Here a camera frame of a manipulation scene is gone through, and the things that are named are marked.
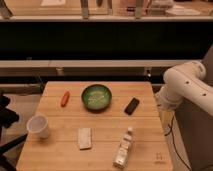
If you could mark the pale yellow gripper tip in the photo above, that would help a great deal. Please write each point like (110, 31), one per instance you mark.
(166, 116)

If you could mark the clear plastic bottle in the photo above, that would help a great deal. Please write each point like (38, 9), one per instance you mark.
(124, 148)

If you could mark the green bowl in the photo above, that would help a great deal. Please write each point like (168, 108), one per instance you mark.
(96, 97)

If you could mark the orange carrot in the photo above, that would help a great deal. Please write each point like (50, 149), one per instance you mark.
(65, 99)

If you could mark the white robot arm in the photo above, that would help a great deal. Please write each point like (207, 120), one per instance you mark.
(184, 81)

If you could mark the black eraser block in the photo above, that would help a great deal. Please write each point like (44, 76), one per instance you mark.
(131, 106)

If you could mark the white sponge block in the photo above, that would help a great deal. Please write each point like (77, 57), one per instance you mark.
(84, 138)

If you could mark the white plastic cup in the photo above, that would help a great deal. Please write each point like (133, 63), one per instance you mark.
(38, 125)

